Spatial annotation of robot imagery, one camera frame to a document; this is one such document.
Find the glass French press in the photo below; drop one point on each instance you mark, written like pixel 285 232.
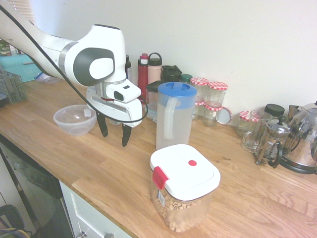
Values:
pixel 272 143

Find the jar with black lid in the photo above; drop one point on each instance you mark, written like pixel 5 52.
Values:
pixel 273 109

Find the white cabinet drawer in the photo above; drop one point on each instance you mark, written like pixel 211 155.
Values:
pixel 94 218

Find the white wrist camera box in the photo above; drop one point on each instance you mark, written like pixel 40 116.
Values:
pixel 123 93

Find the cereal container with white lid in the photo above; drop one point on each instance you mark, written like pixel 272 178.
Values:
pixel 185 168

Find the teal-rimmed food storage box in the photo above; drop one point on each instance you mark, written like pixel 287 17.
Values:
pixel 151 112

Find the loose red checkered lid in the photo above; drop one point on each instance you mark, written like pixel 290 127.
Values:
pixel 226 115

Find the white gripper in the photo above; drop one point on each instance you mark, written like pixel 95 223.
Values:
pixel 123 112

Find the black protein powder tub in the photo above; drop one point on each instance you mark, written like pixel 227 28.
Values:
pixel 128 67

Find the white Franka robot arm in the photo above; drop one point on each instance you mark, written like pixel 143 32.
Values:
pixel 104 39

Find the red water bottle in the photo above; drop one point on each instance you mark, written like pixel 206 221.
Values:
pixel 142 77

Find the metal drawer knob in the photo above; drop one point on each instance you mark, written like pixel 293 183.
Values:
pixel 109 235
pixel 81 234

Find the clear glass mug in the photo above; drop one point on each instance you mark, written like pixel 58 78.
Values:
pixel 256 134

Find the grey plastic basket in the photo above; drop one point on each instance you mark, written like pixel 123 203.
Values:
pixel 15 89

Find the teal bread box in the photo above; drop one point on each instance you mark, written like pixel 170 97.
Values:
pixel 17 68

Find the pink bottle with black cap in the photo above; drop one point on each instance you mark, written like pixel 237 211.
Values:
pixel 154 73

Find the white window blind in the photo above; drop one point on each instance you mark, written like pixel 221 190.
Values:
pixel 30 11

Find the small jar red checkered lid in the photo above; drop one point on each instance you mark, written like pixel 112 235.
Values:
pixel 244 124
pixel 211 115
pixel 199 110

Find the black shaker bottle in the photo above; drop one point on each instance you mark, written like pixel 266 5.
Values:
pixel 169 73

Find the clear plastic bowl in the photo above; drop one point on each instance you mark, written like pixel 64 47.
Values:
pixel 71 124

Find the clear zip bag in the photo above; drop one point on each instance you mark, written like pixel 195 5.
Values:
pixel 45 79

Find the tall jar red checkered lid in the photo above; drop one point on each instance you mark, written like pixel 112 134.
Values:
pixel 199 83
pixel 218 93

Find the green oats cup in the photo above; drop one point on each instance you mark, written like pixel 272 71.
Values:
pixel 5 49

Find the stainless steel kettle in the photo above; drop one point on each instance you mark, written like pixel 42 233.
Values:
pixel 303 143

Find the jar with green lid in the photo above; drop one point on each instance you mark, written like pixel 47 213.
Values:
pixel 186 78

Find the translucent pitcher with blue lid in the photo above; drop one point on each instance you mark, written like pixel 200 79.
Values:
pixel 178 124

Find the black dishwasher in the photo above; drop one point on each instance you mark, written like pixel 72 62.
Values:
pixel 32 186

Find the clear container with black lid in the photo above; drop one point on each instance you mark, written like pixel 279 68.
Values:
pixel 151 93

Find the brown yogurt cup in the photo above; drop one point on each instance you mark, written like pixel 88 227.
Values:
pixel 20 51

